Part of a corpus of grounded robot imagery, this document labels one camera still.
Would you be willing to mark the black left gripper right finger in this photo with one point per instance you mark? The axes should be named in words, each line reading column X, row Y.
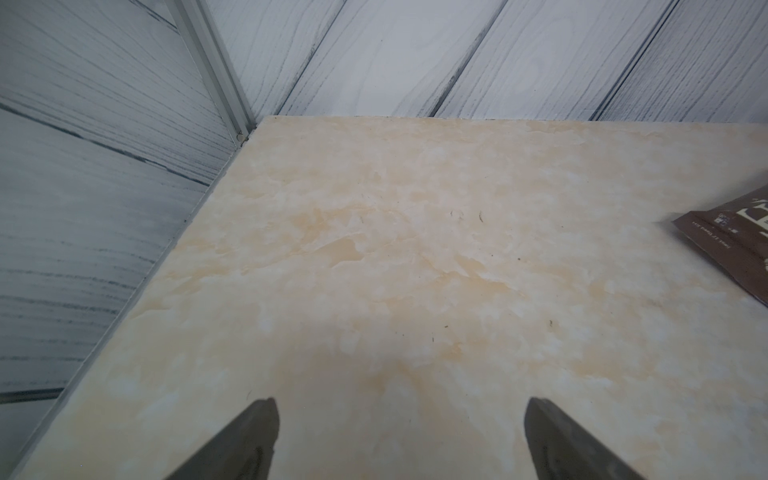
column 561, row 448

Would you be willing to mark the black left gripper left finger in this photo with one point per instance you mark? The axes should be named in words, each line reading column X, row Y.
column 243, row 449

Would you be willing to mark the brown Kettle chips bag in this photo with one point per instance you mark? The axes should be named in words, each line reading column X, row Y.
column 734, row 235

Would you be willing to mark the left aluminium frame post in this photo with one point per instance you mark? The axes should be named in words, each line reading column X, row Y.
column 196, row 25

